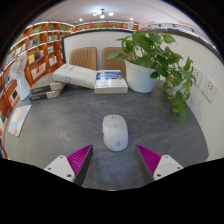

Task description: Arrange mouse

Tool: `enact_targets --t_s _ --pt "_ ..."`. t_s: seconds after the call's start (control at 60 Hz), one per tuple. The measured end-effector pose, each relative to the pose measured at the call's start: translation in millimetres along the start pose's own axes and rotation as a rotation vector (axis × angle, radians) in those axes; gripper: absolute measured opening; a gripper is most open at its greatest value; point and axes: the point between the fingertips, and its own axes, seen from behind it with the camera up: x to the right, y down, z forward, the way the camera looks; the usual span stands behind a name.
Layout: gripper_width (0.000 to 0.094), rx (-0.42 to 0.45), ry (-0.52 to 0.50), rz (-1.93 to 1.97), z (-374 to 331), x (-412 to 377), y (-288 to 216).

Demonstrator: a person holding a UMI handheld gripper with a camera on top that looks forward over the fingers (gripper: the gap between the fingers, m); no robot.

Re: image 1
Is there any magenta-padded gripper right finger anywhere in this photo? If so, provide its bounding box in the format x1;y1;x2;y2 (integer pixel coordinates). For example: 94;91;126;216
134;143;184;185

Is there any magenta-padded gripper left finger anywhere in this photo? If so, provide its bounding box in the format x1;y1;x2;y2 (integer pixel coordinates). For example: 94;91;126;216
43;143;94;187

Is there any white computer mouse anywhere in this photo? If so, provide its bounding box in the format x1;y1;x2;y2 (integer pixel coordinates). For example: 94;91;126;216
101;114;129;153

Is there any pastel printed mouse pad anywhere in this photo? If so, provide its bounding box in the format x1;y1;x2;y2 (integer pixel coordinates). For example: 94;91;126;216
7;104;33;138

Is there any white ceramic vase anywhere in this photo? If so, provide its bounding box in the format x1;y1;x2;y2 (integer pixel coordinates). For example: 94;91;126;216
15;73;32;101

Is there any white plant pot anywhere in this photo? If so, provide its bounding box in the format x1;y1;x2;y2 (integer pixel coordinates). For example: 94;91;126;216
124;59;159;94

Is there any thick white book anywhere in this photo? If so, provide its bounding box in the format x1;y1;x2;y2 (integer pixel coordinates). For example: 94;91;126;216
52;63;98;90

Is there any blue and white book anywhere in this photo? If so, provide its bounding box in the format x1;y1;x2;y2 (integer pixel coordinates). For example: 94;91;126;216
93;69;129;95

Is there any tan upholstered chair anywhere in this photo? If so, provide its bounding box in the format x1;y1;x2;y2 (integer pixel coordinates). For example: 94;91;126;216
68;46;98;72
101;46;128;78

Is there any orange wooden shelf unit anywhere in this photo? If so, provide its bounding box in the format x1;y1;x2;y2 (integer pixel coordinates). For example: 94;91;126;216
0;20;141;159

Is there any green leafy pothos plant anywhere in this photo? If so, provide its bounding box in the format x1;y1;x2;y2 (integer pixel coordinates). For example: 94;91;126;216
107;30;196;127

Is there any ceiling lamp with bulbs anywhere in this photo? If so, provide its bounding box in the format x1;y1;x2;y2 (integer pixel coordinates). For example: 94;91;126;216
92;8;115;20

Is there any white wall socket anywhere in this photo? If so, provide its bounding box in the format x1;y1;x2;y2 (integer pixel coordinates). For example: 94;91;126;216
201;76;218;104
191;65;204;88

